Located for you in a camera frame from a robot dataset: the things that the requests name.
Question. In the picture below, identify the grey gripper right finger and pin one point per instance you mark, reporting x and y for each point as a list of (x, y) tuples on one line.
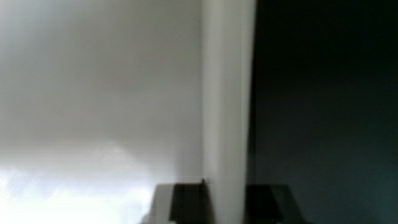
[(271, 205)]

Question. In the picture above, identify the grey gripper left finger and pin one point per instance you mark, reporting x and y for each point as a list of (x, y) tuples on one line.
[(180, 205)]

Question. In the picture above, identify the white square table top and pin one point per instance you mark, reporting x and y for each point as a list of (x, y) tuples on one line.
[(124, 107)]

